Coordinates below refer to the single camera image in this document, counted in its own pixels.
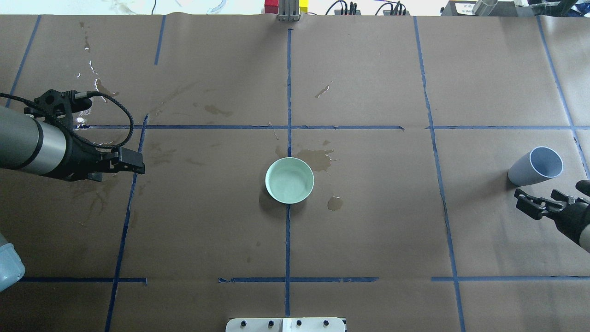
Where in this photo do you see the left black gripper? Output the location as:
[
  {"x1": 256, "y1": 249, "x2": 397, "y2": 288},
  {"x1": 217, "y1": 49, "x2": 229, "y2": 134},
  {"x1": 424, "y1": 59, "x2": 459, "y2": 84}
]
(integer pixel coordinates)
[{"x1": 60, "y1": 134, "x2": 145, "y2": 182}]

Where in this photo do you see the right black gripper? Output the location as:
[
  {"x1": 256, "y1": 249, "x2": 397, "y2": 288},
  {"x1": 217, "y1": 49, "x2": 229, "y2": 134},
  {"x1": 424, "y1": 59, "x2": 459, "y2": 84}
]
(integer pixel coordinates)
[{"x1": 514, "y1": 179, "x2": 590, "y2": 252}]

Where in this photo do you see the blue plastic cup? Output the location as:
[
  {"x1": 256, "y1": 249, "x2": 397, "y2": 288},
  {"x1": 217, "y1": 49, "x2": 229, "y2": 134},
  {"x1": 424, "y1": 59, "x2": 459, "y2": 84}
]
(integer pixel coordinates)
[{"x1": 507, "y1": 146, "x2": 564, "y2": 187}]

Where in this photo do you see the green bowl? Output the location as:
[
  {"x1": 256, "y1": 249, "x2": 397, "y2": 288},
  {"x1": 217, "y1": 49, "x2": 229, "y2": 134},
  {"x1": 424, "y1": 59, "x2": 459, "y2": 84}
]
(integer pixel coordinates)
[{"x1": 264, "y1": 157, "x2": 315, "y2": 204}]

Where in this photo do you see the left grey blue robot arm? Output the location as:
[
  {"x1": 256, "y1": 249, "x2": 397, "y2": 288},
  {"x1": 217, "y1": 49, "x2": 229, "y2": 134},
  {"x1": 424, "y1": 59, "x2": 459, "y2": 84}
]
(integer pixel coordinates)
[{"x1": 1, "y1": 107, "x2": 124, "y2": 291}]

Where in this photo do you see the black power strip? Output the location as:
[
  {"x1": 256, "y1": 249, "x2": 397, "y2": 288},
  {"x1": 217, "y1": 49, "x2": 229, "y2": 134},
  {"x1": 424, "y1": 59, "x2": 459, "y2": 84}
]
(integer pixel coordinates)
[{"x1": 316, "y1": 0, "x2": 410, "y2": 16}]

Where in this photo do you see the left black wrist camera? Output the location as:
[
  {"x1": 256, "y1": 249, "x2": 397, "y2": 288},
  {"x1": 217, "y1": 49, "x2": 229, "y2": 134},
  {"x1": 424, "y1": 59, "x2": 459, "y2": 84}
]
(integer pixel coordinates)
[{"x1": 24, "y1": 89, "x2": 92, "y2": 124}]

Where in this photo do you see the aluminium frame post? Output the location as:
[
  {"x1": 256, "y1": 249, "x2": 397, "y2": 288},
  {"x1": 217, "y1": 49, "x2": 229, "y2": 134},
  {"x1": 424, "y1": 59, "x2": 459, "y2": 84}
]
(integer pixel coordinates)
[{"x1": 277, "y1": 0, "x2": 301, "y2": 22}]

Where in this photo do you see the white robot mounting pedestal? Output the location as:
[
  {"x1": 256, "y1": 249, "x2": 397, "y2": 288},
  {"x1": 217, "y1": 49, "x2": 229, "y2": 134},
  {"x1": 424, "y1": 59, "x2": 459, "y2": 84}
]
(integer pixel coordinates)
[{"x1": 225, "y1": 317, "x2": 348, "y2": 332}]

